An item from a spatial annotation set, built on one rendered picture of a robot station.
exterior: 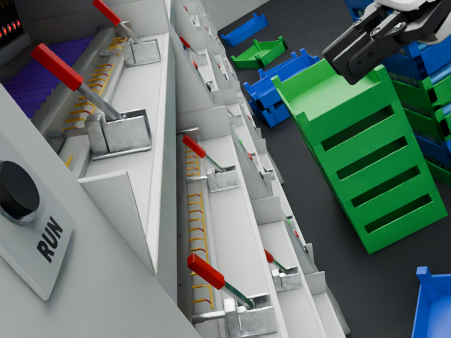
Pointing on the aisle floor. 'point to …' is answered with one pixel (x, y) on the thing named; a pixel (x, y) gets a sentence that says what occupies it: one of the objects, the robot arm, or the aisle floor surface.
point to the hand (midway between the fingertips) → (352, 55)
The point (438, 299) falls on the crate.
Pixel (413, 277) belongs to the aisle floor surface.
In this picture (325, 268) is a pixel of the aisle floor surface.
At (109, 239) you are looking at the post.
